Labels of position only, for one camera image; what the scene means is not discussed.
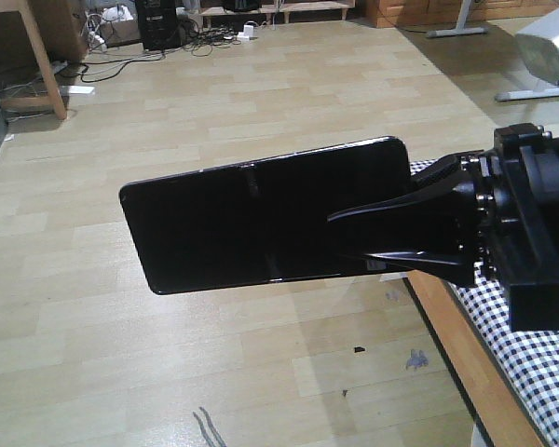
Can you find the black purple smartphone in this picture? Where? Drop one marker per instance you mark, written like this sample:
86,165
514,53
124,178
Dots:
259,221

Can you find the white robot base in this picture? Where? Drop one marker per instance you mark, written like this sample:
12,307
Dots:
538,45

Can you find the white power strip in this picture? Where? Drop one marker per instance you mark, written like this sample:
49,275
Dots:
76,90

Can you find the wooden bed frame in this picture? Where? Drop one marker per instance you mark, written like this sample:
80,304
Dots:
500,412

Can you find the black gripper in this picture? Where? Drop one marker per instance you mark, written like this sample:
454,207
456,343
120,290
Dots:
433,230

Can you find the black white checkered bedsheet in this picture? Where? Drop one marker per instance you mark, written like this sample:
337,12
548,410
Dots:
528,361

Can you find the wooden desk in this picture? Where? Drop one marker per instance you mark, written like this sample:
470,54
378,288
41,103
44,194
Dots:
33,32

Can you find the black computer tower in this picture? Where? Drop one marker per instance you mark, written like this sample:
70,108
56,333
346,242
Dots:
158,24

